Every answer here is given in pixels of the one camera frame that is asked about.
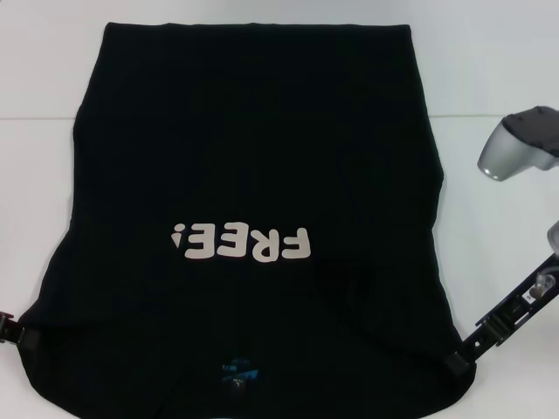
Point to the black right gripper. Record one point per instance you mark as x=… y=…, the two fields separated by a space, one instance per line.
x=519 y=310

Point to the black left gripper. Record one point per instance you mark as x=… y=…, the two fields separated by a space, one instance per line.
x=8 y=327

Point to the black t-shirt with FREE print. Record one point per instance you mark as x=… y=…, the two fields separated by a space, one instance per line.
x=262 y=153

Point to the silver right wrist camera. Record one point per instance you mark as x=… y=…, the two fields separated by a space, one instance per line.
x=511 y=148

